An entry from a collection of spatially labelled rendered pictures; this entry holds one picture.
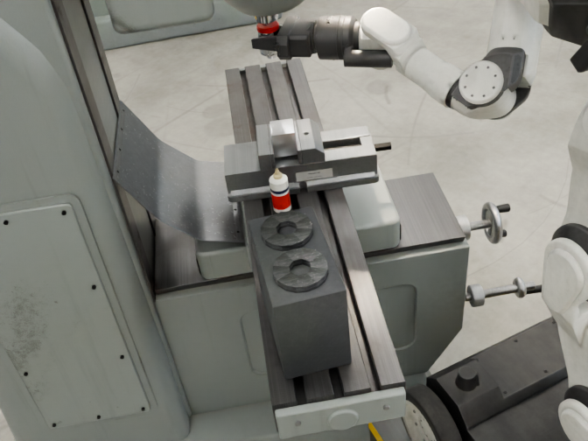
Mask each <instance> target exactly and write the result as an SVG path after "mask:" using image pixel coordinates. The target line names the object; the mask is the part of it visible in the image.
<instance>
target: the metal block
mask: <svg viewBox="0 0 588 441"><path fill-rule="evenodd" d="M269 123H270V131H271V137H272V143H273V150H274V156H275V158H280V157H286V156H292V155H297V154H298V153H297V145H296V138H295V130H294V125H293V121H292V118H291V119H285V120H278V121H272V122H269Z"/></svg>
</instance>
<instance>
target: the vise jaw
mask: <svg viewBox="0 0 588 441"><path fill-rule="evenodd" d="M293 125H294V130H295V138H296V145H297V157H298V162H299V163H303V165H304V164H310V163H317V162H324V161H326V156H325V151H324V146H323V143H322V138H321V135H320V130H319V124H318V123H317V122H314V121H313V120H311V119H310V118H308V119H302V120H296V121H293Z"/></svg>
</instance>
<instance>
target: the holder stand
mask: <svg viewBox="0 0 588 441"><path fill-rule="evenodd" d="M248 227H249V232H250V237H251V241H252V246H253V250H254V256H255V264H256V269H257V274H258V278H259V283H260V288H261V293H262V298H263V302H264V304H265V308H266V312H267V314H268V318H269V323H270V327H271V331H272V333H273V337H274V340H275V343H276V349H277V352H278V356H279V359H280V362H281V366H282V369H283V375H284V378H285V379H286V380H288V379H291V378H295V377H299V376H302V375H308V374H311V373H315V372H318V371H322V370H326V369H329V368H336V367H339V366H343V365H346V364H350V363H351V362H352V356H351V344H350V332H349V319H348V307H347V289H346V286H345V285H344V282H343V280H342V278H341V275H340V272H339V270H338V267H337V265H336V262H335V261H334V259H333V255H332V252H331V250H330V248H329V246H328V244H327V241H326V238H325V236H324V233H323V231H322V228H321V226H320V225H319V221H318V218H317V216H316V214H315V212H314V209H313V207H312V206H308V207H305V208H300V209H297V210H292V211H287V212H280V213H276V214H273V215H270V216H266V217H262V218H258V219H253V220H249V221H248Z"/></svg>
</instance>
